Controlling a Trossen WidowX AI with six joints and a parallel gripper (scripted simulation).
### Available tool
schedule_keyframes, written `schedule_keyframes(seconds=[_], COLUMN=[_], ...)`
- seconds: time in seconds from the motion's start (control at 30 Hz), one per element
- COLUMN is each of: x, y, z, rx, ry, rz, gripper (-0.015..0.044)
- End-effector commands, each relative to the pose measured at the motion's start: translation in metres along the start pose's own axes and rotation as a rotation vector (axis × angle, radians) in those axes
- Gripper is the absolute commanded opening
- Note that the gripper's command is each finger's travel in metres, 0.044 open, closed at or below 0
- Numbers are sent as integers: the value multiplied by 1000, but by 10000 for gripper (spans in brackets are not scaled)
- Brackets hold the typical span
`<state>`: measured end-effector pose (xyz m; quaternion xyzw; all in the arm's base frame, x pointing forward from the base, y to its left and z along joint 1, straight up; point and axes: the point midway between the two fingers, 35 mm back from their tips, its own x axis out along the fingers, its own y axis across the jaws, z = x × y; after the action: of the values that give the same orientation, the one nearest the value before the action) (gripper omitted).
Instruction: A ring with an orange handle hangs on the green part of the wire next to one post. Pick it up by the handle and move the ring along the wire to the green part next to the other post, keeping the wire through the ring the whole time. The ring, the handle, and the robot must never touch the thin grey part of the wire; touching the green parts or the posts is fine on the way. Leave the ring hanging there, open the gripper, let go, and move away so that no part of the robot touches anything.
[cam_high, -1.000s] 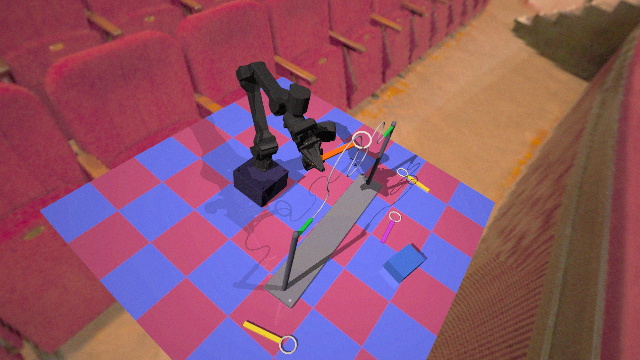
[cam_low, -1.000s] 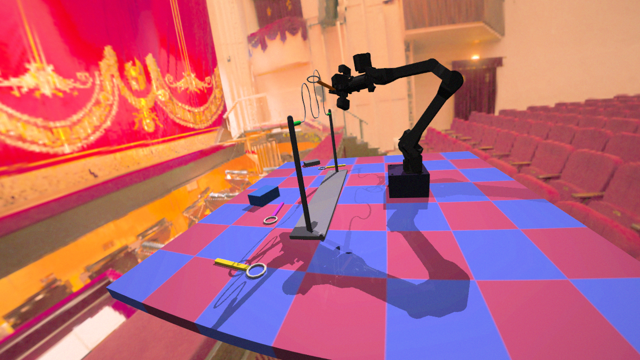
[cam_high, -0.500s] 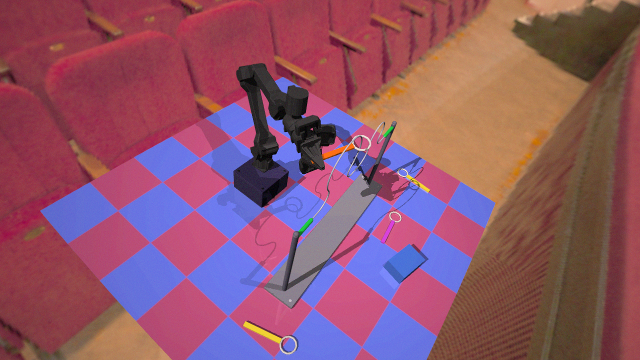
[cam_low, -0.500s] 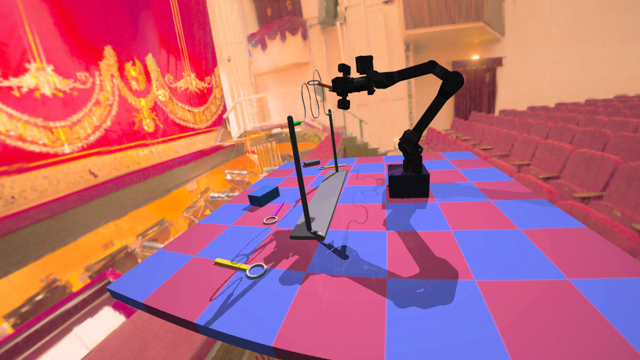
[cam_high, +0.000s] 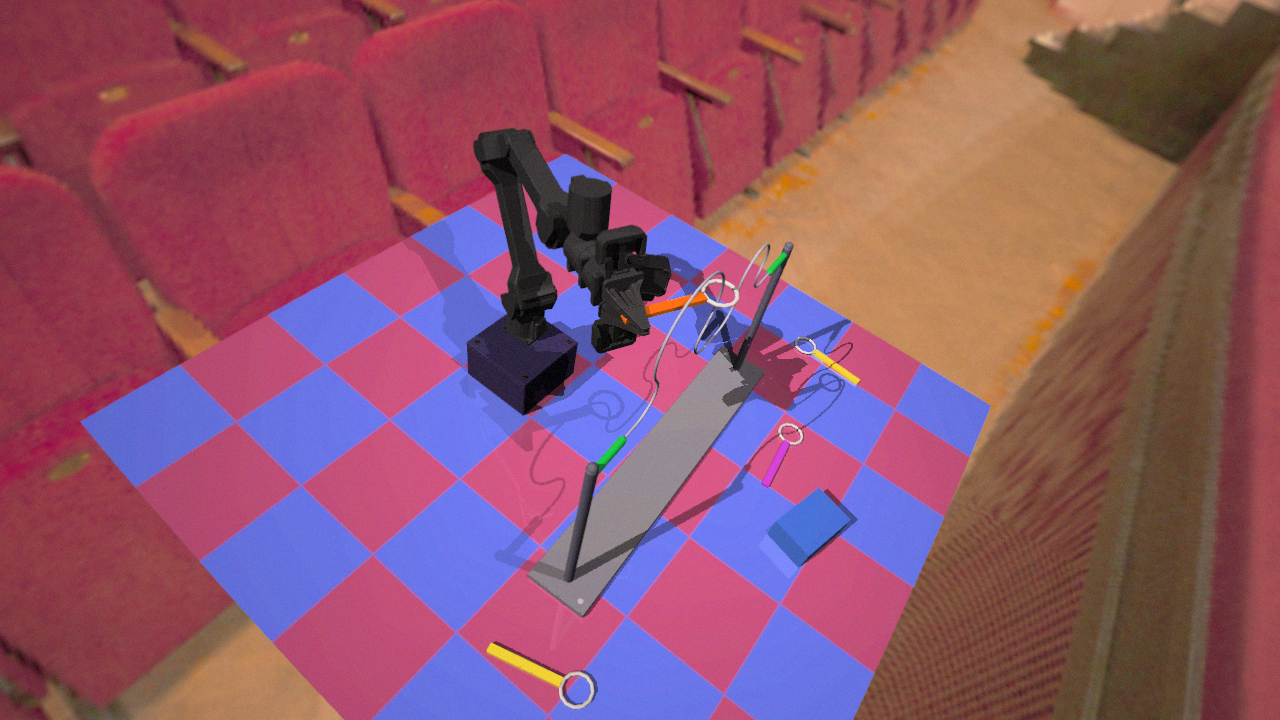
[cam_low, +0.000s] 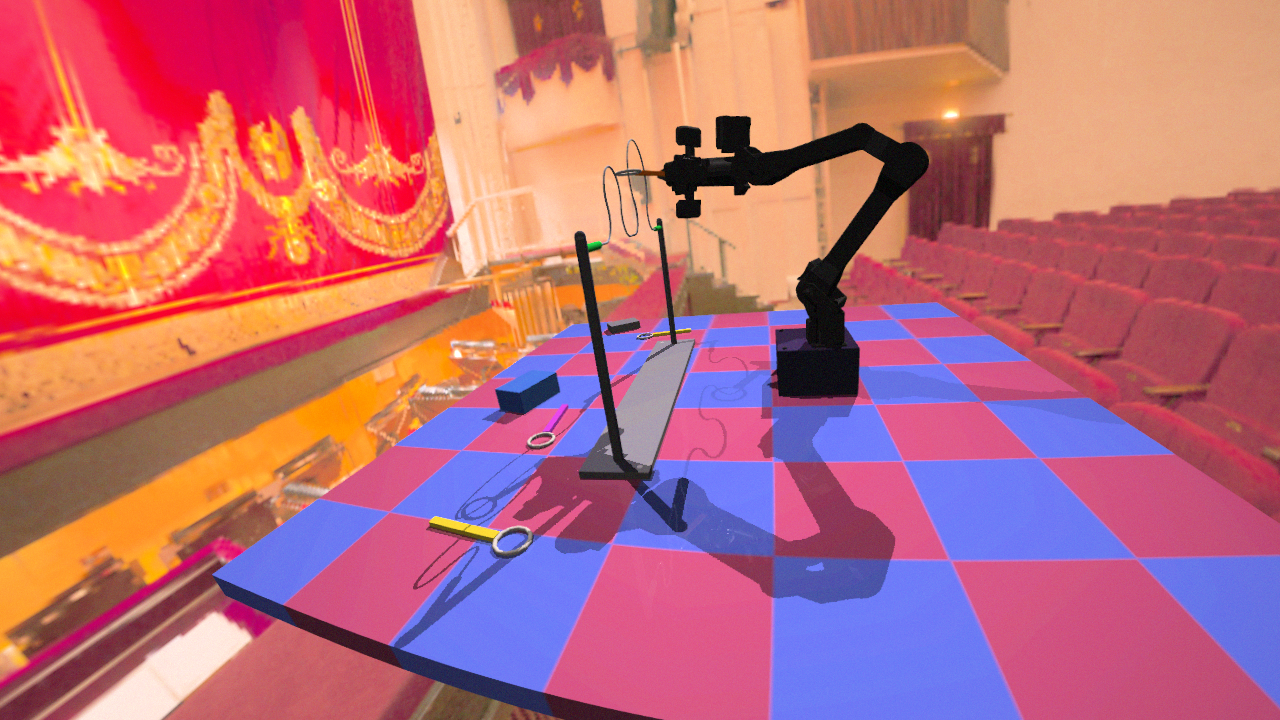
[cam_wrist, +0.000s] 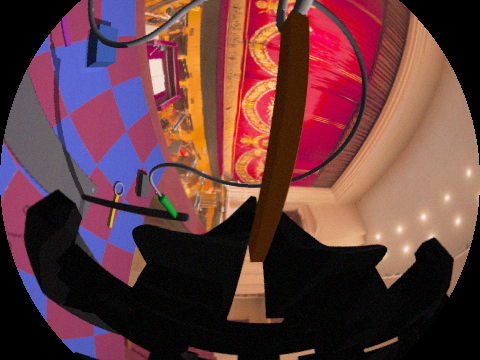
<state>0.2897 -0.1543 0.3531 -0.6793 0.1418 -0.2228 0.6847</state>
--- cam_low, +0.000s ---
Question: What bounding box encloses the blue block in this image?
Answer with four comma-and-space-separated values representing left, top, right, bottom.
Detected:
495, 370, 561, 414

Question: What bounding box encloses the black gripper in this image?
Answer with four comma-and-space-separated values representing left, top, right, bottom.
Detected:
673, 126, 717, 218

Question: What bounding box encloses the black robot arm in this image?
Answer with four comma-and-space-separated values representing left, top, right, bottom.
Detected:
663, 115, 929, 347

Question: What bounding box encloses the white loop with magenta handle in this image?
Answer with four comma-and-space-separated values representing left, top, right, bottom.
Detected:
527, 404, 570, 448

